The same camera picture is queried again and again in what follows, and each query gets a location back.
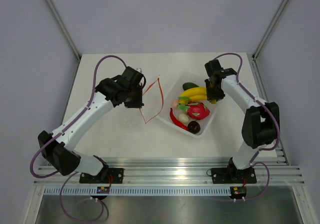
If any yellow banana bunch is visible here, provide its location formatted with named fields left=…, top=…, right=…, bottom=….
left=178, top=87, right=208, bottom=105

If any red dragon fruit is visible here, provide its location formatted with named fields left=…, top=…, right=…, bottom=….
left=176, top=101, right=210, bottom=121

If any clear zip bag orange zipper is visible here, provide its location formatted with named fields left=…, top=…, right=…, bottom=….
left=118, top=75, right=164, bottom=132

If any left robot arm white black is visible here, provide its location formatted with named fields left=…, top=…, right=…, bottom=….
left=38, top=66, right=146, bottom=183

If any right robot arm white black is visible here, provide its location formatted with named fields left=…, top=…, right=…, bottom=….
left=204, top=59, right=280, bottom=184

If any green avocado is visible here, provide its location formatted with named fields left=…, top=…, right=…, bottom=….
left=182, top=82, right=199, bottom=91

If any white plastic perforated basket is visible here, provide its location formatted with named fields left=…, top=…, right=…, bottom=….
left=157, top=71, right=218, bottom=139

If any white egg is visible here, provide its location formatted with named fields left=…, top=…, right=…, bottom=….
left=178, top=113, right=190, bottom=124

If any dark purple mangosteen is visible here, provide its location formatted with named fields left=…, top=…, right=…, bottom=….
left=187, top=120, right=201, bottom=134

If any pink peach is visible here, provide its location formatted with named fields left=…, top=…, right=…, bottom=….
left=171, top=99, right=180, bottom=109

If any red chili pepper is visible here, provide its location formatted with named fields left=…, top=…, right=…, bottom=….
left=169, top=108, right=189, bottom=131

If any right small circuit board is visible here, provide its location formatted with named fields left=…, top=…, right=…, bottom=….
left=230, top=186, right=247, bottom=197

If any small circuit board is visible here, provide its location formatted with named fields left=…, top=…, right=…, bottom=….
left=230, top=186, right=247, bottom=197
left=96, top=186, right=110, bottom=194

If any left small circuit board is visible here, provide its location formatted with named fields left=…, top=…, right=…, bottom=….
left=96, top=186, right=110, bottom=194

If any aluminium mounting rail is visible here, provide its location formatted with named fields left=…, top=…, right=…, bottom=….
left=33, top=157, right=306, bottom=187

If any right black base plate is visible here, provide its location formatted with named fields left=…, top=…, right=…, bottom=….
left=210, top=167, right=257, bottom=184

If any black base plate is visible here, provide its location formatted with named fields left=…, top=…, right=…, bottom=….
left=79, top=167, right=124, bottom=184
left=210, top=167, right=257, bottom=184

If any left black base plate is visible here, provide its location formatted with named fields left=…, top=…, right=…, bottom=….
left=79, top=167, right=124, bottom=184

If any left aluminium frame post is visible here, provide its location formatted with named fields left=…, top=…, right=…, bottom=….
left=43, top=0, right=82, bottom=63

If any aluminium frame post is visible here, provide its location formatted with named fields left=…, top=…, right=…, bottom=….
left=43, top=0, right=82, bottom=63
left=252, top=0, right=291, bottom=61

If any white slotted cable duct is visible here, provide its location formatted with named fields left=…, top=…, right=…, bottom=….
left=44, top=185, right=231, bottom=197

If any right aluminium frame post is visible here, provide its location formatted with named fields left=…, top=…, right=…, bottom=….
left=252, top=0, right=291, bottom=61

